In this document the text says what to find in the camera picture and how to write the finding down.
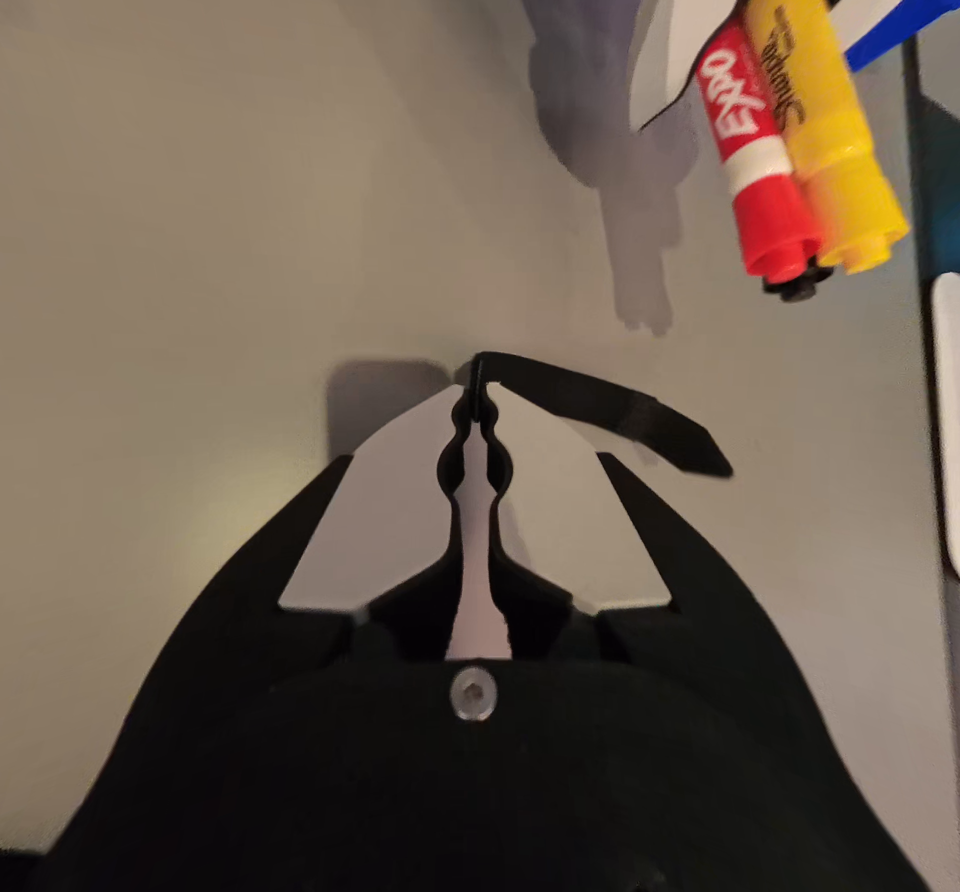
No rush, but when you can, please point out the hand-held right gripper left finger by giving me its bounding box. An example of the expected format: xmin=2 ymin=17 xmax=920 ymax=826
xmin=277 ymin=380 xmax=481 ymax=622

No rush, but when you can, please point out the red dry erase marker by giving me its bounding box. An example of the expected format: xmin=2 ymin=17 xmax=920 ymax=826
xmin=694 ymin=20 xmax=820 ymax=280

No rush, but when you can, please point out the black dry erase marker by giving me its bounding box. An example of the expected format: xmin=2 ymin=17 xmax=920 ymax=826
xmin=759 ymin=264 xmax=835 ymax=306

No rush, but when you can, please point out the white sign holder base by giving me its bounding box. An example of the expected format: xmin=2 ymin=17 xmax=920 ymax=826
xmin=928 ymin=271 xmax=960 ymax=580

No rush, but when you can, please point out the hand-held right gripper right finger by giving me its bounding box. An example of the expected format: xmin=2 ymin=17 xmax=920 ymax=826
xmin=478 ymin=382 xmax=674 ymax=617

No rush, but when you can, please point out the black hook-and-loop strap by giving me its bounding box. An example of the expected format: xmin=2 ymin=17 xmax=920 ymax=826
xmin=471 ymin=350 xmax=736 ymax=479

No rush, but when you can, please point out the yellow highlighter marker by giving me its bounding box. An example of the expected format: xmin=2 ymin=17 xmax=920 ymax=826
xmin=741 ymin=0 xmax=912 ymax=276

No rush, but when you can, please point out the blue plastic bin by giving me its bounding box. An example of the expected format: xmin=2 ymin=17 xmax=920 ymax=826
xmin=841 ymin=0 xmax=960 ymax=74

